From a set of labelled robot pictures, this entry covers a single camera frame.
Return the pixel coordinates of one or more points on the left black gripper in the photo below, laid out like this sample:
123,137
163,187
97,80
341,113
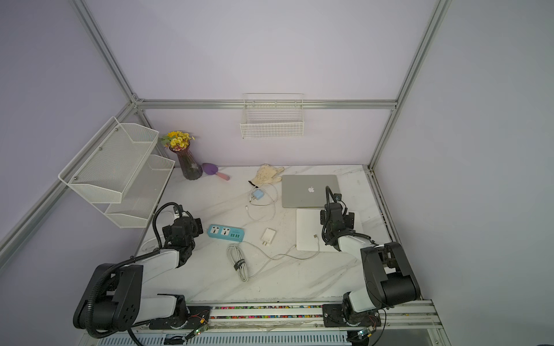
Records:
168,233

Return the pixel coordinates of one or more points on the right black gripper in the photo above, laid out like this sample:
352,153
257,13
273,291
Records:
349,220

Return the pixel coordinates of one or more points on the teal power strip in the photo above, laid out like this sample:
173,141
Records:
226,233

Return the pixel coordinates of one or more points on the white laptop charger brick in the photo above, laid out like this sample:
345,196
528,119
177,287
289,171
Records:
268,236

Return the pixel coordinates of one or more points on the light blue small charger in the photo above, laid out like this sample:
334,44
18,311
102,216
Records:
257,194

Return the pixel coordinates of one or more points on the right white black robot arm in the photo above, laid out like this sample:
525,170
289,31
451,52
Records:
388,277

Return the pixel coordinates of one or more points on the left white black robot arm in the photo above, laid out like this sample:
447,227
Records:
115,300

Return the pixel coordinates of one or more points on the silver apple laptop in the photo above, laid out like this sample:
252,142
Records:
307,191

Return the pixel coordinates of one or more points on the dark purple glass vase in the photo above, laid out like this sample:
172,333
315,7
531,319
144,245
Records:
190,168

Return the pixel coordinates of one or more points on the purple pink hairbrush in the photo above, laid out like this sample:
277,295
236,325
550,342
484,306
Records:
212,169

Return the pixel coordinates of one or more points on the beige work glove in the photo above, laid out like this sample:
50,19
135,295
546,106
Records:
267,175

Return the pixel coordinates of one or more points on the white two-tier mesh shelf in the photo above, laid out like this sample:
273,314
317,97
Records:
119,174

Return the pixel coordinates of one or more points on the yellow artificial flowers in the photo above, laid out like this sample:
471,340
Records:
177,140

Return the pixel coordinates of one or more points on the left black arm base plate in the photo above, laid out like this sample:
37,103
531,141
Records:
192,318

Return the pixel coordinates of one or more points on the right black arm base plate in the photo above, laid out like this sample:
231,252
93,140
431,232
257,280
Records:
336,315

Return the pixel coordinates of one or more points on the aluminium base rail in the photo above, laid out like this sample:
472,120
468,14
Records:
306,315

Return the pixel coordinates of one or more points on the white wire wall basket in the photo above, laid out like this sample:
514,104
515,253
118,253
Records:
272,115

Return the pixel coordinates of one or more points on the aluminium frame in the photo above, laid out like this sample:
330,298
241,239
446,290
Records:
22,232

